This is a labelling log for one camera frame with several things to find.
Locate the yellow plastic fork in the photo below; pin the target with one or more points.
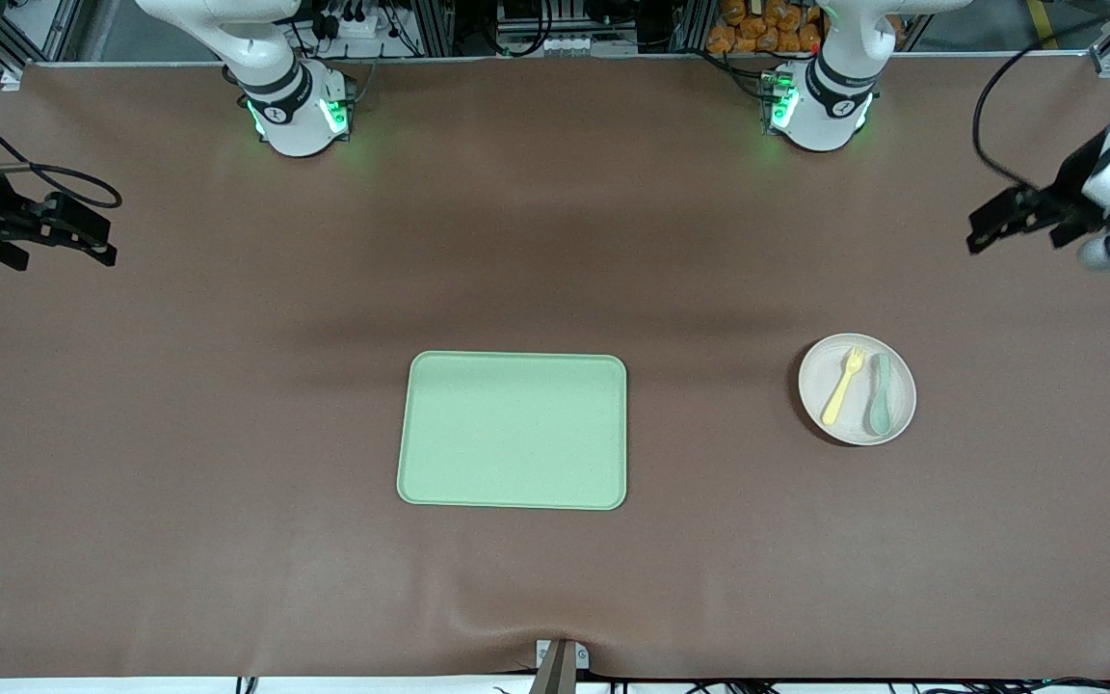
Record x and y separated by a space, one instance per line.
843 386

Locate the beige round plate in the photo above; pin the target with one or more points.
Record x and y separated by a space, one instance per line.
839 424

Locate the grey-green plastic spoon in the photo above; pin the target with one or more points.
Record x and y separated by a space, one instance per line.
881 410

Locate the brown table mat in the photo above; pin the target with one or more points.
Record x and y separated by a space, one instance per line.
227 434

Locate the bag of orange bread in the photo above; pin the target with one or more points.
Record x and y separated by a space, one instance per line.
767 24

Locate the white power strip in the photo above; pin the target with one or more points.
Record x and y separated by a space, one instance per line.
357 24

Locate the light green rectangular tray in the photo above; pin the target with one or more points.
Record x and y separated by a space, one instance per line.
507 434

